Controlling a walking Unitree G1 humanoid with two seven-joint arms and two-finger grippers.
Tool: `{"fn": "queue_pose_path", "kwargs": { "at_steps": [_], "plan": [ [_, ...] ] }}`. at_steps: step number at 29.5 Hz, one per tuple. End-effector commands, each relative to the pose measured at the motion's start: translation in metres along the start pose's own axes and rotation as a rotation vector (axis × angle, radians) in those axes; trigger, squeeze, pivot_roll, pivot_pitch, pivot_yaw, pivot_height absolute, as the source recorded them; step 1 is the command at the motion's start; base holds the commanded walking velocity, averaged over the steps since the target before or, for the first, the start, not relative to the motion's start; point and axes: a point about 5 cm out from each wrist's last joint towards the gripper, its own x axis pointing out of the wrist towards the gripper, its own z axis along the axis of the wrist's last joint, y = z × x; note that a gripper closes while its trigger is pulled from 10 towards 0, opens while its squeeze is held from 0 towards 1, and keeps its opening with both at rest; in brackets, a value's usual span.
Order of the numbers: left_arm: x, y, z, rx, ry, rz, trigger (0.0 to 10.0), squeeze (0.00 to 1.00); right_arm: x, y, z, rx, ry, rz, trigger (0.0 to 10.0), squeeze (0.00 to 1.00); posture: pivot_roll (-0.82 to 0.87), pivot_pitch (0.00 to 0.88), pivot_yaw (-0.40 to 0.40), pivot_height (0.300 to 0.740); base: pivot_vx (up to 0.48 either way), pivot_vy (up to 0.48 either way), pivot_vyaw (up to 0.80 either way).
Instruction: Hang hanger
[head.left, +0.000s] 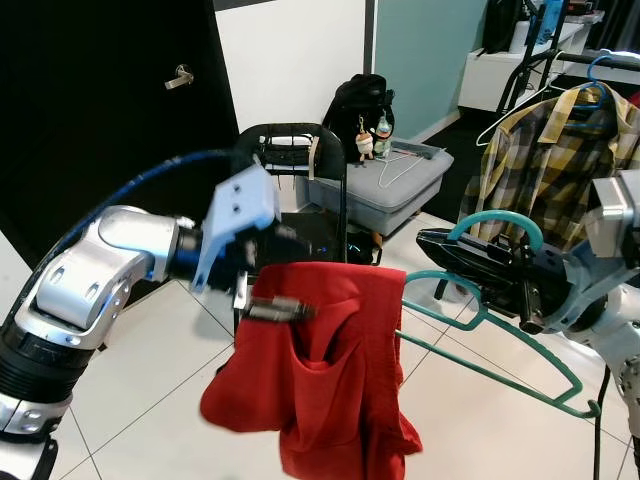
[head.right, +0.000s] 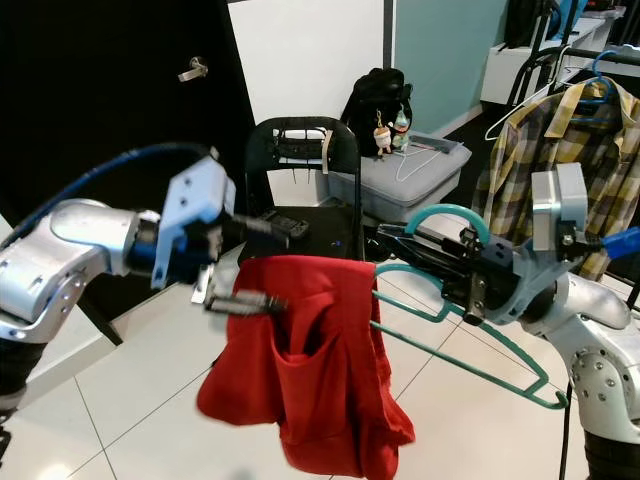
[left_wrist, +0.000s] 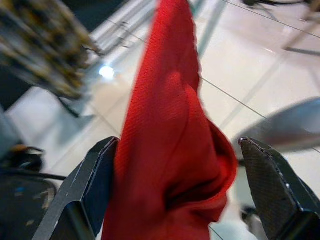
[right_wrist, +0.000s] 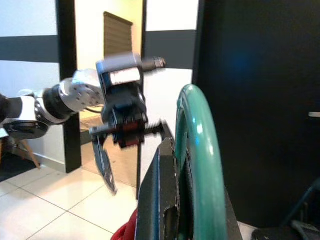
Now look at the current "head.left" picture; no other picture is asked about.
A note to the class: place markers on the black door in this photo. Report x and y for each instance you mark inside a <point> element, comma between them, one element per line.
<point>90,100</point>

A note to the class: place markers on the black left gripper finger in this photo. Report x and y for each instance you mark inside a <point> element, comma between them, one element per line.
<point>300,243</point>
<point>280,310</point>

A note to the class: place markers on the yellow plaid shirt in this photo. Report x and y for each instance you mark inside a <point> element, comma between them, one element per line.
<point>545,170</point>

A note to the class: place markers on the black metal clothes rack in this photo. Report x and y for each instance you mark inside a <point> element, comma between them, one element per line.
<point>620,60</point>

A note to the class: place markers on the white shelf unit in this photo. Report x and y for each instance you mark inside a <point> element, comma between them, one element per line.
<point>510,85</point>

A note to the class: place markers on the black bag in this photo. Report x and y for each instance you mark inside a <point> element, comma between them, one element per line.
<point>505,25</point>

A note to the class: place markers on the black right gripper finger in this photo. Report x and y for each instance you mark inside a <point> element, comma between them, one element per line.
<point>470,250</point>
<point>490,285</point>

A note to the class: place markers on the grey storage box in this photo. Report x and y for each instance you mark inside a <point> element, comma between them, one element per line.
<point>400,195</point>

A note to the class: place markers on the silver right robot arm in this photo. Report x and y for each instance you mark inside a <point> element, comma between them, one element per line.
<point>615,340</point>

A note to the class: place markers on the blue plastic hanger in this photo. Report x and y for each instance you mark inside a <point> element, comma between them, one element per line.
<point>598,60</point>

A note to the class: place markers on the teal plastic hanger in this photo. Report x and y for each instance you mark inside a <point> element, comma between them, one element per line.
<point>495,214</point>

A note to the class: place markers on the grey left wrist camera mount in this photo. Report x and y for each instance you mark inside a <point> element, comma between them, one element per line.
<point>240,200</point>

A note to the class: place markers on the black backpack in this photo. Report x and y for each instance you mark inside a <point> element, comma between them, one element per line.
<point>355,100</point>

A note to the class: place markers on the red garment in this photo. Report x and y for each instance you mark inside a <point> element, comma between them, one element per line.
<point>320,400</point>

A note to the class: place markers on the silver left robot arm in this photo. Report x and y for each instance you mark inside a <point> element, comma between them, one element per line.
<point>95,270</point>

